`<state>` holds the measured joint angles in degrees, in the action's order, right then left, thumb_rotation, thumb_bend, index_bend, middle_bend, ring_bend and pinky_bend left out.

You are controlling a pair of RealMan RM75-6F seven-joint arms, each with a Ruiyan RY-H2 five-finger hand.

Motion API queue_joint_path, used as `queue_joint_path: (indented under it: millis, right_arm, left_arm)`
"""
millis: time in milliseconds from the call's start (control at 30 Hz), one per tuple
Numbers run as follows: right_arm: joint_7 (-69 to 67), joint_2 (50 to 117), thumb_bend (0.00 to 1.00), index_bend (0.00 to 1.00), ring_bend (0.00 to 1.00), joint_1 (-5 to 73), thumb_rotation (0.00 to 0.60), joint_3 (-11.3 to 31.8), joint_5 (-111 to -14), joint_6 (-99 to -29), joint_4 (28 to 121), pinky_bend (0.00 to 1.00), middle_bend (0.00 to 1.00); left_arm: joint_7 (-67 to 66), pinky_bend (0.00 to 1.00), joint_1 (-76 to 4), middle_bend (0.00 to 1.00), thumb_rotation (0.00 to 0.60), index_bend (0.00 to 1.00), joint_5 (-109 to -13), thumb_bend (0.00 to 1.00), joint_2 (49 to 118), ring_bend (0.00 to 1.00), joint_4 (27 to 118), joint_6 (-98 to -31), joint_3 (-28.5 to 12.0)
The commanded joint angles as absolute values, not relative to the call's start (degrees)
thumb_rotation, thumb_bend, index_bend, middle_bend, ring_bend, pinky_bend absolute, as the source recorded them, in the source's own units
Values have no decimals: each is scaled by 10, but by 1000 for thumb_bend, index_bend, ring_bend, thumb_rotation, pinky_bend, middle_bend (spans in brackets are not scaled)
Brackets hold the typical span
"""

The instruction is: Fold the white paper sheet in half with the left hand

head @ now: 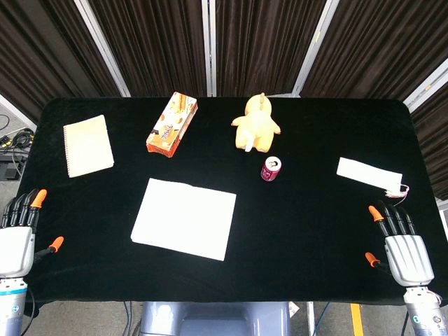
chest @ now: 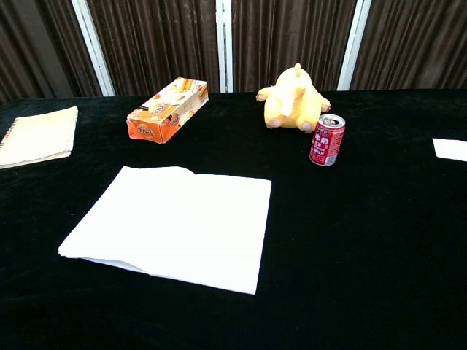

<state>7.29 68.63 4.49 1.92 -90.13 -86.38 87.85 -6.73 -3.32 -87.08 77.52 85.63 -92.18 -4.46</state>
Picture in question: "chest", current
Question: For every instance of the white cloth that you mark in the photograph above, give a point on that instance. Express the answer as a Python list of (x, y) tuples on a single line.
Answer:
[(175, 222)]

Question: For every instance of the cream spiral notebook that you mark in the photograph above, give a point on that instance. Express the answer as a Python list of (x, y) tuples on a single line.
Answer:
[(36, 136)]

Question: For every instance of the orange biscuit box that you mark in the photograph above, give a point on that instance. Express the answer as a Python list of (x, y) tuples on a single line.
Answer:
[(166, 113)]

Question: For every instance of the yellow plush toy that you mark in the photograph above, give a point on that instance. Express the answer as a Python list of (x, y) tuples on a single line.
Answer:
[(292, 102)]

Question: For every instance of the red milk can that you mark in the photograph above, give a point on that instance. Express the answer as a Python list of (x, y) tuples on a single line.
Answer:
[(327, 140)]

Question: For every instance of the black table cloth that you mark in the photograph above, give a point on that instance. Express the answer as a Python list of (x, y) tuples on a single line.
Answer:
[(365, 237)]

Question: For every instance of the brown pleated curtain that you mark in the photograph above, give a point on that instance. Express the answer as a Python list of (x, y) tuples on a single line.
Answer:
[(292, 36)]

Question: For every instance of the white paper sheet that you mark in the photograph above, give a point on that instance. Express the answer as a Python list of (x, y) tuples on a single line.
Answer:
[(452, 149)]

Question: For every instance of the white screen frame post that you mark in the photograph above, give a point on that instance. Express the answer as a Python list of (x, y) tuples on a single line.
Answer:
[(93, 45), (353, 45), (224, 45)]

